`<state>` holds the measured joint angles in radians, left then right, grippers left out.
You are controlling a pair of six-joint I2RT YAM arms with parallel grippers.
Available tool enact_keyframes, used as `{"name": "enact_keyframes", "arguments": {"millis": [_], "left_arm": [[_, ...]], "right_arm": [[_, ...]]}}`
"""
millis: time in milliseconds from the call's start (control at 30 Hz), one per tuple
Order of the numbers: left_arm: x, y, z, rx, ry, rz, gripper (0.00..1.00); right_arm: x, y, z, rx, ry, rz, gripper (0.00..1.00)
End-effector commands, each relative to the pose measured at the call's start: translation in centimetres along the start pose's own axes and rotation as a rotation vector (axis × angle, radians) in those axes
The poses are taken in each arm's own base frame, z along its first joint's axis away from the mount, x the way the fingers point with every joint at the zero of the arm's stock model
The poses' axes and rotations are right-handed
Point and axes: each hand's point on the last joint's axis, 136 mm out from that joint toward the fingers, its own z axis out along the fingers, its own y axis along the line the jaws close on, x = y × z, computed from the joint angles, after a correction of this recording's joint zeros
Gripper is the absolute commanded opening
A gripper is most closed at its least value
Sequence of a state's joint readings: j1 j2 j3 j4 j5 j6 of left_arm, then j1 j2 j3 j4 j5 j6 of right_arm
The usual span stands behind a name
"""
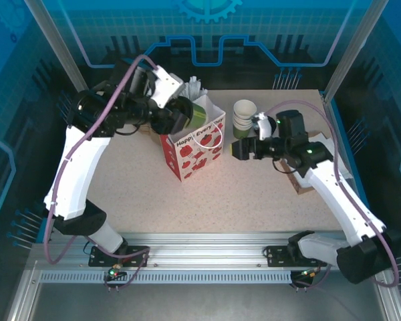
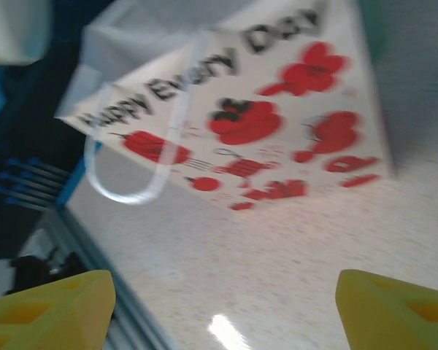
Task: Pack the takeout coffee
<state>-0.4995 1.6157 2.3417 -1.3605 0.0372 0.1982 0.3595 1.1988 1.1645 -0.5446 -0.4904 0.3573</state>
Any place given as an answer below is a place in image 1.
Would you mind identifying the blue table edge trim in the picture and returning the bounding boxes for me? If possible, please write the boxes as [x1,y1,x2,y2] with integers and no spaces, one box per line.
[319,89,381,244]

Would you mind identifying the slotted grey cable tray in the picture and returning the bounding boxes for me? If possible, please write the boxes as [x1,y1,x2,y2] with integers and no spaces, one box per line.
[39,271,293,285]

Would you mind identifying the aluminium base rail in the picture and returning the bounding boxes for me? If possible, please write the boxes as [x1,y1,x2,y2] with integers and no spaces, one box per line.
[31,232,387,271]

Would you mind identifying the aluminium frame post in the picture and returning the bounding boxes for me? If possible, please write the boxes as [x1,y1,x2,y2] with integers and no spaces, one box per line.
[323,0,391,98]
[22,0,90,93]

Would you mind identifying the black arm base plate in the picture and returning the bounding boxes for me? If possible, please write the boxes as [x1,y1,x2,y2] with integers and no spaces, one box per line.
[88,245,150,268]
[265,245,328,268]

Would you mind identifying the white red printed paper bag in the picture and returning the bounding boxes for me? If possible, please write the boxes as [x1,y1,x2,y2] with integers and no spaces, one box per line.
[159,94,227,183]

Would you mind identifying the aluminium frame side rail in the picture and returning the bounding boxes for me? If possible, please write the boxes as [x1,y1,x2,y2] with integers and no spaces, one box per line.
[6,260,43,321]
[372,267,401,321]

